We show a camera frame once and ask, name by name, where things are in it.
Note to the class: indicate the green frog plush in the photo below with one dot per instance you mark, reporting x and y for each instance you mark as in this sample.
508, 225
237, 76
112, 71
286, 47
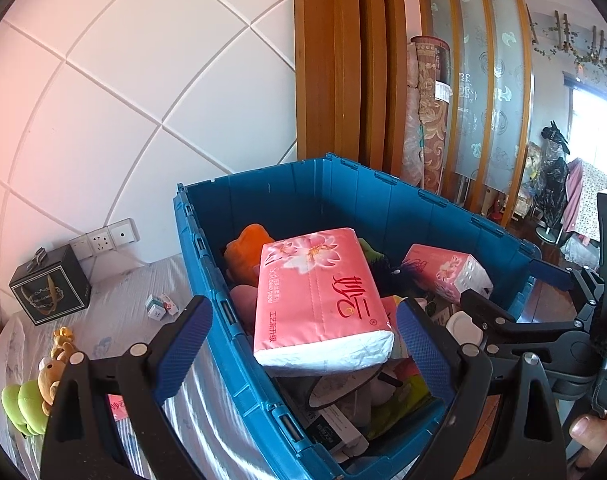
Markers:
23, 406

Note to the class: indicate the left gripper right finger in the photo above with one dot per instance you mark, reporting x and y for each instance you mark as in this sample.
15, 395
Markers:
526, 441

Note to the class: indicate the white wall socket panel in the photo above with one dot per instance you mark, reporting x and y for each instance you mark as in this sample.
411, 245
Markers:
116, 235

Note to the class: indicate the brown bear plush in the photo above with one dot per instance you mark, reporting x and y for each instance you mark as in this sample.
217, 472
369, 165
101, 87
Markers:
51, 368

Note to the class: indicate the white pill bottle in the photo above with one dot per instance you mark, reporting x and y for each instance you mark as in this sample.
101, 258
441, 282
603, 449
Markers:
461, 326

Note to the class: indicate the green white small box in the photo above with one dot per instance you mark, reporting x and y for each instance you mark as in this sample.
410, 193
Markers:
155, 308

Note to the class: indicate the orange plush toy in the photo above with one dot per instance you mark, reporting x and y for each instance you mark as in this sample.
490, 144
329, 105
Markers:
243, 255

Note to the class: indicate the small colourful tissue pack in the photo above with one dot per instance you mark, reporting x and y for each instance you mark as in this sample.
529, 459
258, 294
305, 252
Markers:
118, 407

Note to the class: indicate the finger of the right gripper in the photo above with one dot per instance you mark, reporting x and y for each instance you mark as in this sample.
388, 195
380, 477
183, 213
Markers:
483, 311

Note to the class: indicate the person right hand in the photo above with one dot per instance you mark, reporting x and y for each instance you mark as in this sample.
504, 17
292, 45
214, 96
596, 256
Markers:
591, 433

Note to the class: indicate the black coffee cup gift box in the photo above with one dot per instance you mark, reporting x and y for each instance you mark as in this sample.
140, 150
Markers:
51, 285

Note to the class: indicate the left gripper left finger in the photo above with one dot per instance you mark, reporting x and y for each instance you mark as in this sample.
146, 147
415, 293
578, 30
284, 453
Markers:
81, 439

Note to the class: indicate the white red small box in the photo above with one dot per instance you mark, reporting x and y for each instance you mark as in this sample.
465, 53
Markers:
169, 305

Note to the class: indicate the pink tissue pack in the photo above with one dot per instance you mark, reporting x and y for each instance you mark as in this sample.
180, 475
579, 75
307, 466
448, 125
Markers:
446, 273
318, 308

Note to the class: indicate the rolled patterned carpet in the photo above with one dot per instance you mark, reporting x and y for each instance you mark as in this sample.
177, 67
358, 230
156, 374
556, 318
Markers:
426, 123

